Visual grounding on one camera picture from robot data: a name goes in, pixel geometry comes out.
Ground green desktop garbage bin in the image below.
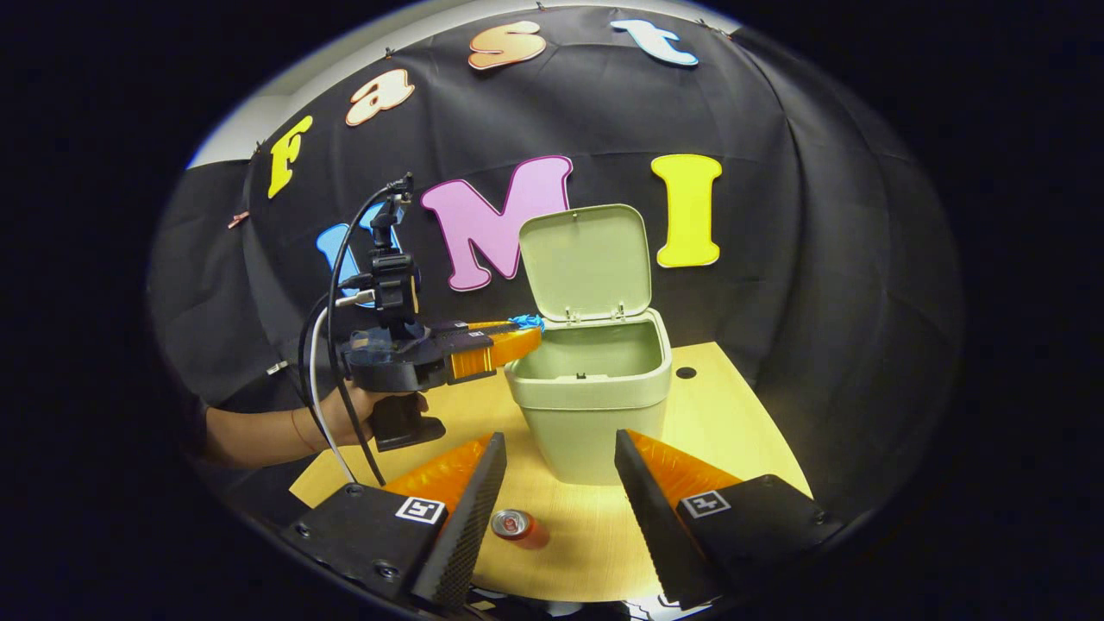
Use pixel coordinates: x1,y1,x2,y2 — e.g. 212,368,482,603
505,204,674,486

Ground red pop can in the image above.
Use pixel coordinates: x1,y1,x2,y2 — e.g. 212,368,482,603
491,509,550,550

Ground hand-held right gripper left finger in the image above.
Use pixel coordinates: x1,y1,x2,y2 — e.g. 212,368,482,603
283,431,508,612

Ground black cable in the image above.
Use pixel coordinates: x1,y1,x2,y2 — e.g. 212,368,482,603
298,177,415,488

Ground black backdrop cloth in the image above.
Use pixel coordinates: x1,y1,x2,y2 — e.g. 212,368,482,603
147,4,965,518

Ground white cable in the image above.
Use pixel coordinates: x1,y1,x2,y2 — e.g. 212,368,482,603
308,289,377,484

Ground wooden desktop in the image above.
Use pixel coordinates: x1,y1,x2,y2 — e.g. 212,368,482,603
289,342,813,603

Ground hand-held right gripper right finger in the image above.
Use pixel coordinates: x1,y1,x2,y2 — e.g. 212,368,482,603
614,429,842,609

